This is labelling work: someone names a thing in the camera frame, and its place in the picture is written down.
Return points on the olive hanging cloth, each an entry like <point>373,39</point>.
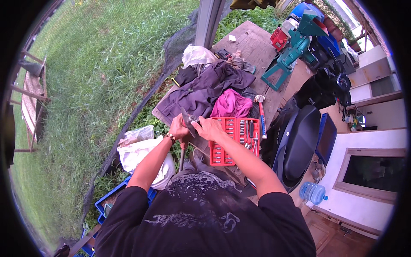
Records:
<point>250,3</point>

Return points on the dark purple garment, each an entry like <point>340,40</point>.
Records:
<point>205,88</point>

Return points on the red engine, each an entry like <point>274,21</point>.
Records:
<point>278,38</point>

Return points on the white plastic bags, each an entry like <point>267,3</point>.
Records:
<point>141,154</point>

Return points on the person's body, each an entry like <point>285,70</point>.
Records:
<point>205,225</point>

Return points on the blue plastic tray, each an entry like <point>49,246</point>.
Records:
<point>326,138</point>

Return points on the red socket set case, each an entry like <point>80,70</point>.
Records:
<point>236,141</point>

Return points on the small black device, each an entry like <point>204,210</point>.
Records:
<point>223,54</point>

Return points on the white cloth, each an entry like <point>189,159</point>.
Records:
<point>196,55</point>

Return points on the grey metal post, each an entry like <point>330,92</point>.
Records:
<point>208,22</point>

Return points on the white cabinet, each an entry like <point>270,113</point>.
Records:
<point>374,77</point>

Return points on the glass jar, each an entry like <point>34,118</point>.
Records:
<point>318,169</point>

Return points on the pink cloth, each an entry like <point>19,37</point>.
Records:
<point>231,104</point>

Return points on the person's left hand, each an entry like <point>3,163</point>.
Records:
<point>177,128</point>

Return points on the blue plastic crate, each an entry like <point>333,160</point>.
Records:
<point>107,205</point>

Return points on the blue barrel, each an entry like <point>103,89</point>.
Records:
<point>306,9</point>

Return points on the person's right fingers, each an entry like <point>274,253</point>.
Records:
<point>198,123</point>

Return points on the black glove with yellow trim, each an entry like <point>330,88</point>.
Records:
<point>184,75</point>

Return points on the green machine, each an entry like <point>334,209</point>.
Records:
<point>293,48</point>

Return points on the black motor scooter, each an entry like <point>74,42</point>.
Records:
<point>305,135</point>

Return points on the wooden window frame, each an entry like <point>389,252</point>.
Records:
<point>343,184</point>

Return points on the small white block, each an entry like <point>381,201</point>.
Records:
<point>231,38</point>

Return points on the grey garden shears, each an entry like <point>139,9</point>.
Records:
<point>189,123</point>

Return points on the grey rag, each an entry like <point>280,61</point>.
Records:
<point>241,63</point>

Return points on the person's right hand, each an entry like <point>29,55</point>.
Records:
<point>210,128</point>

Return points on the cluster of small bottles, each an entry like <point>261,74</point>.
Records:
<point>353,120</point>

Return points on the clear blue water bottle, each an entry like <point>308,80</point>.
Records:
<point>312,192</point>

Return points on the person's left fingers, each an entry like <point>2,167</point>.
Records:
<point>183,126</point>

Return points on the wooden bench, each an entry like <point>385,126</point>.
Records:
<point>32,99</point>

